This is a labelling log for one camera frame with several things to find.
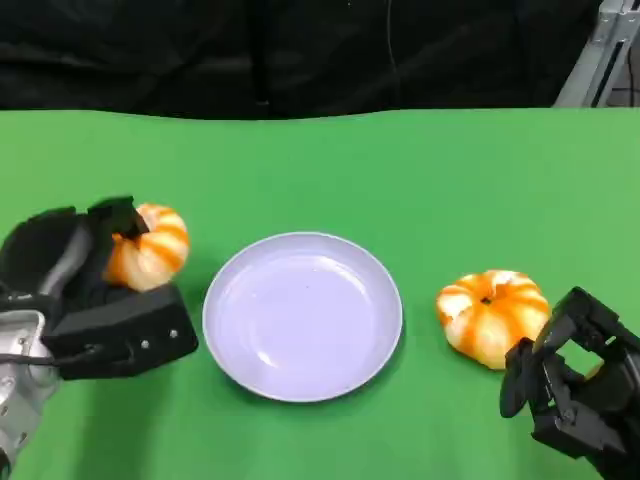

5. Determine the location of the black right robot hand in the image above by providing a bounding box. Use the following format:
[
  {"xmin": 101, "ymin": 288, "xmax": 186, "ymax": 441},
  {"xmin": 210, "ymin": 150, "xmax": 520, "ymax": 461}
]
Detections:
[{"xmin": 499, "ymin": 286, "xmax": 640, "ymax": 480}]

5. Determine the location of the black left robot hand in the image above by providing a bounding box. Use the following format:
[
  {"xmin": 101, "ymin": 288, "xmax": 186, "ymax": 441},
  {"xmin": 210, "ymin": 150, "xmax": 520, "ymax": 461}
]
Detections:
[{"xmin": 0, "ymin": 195, "xmax": 172, "ymax": 327}]

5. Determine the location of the orange white toy bread roll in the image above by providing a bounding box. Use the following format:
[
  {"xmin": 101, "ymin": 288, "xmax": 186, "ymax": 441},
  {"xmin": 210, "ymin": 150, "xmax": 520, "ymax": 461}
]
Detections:
[
  {"xmin": 435, "ymin": 269, "xmax": 552, "ymax": 372},
  {"xmin": 103, "ymin": 202, "xmax": 191, "ymax": 293}
]

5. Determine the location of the lilac plate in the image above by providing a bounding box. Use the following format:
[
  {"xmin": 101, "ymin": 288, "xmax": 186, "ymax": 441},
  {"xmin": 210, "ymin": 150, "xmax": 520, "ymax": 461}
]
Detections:
[{"xmin": 201, "ymin": 231, "xmax": 404, "ymax": 404}]

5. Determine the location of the green table cloth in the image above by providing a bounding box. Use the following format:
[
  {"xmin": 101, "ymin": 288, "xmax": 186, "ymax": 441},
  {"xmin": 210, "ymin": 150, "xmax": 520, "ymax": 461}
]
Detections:
[{"xmin": 0, "ymin": 106, "xmax": 640, "ymax": 480}]

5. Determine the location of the black backdrop curtain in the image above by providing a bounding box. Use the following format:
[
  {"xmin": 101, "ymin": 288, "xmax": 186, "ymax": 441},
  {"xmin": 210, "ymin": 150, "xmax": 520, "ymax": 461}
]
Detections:
[{"xmin": 0, "ymin": 0, "xmax": 604, "ymax": 121}]

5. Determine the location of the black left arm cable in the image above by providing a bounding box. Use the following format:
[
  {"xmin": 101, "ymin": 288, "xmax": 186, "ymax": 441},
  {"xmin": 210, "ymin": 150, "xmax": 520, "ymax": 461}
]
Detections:
[{"xmin": 0, "ymin": 343, "xmax": 104, "ymax": 367}]

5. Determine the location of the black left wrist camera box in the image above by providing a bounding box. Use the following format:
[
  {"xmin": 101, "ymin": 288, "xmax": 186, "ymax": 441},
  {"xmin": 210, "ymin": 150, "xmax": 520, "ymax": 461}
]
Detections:
[{"xmin": 41, "ymin": 282, "xmax": 200, "ymax": 382}]

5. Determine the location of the aluminium frame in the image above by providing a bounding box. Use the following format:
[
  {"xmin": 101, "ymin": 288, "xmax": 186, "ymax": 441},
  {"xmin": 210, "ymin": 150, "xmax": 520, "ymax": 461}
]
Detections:
[{"xmin": 551, "ymin": 0, "xmax": 640, "ymax": 109}]

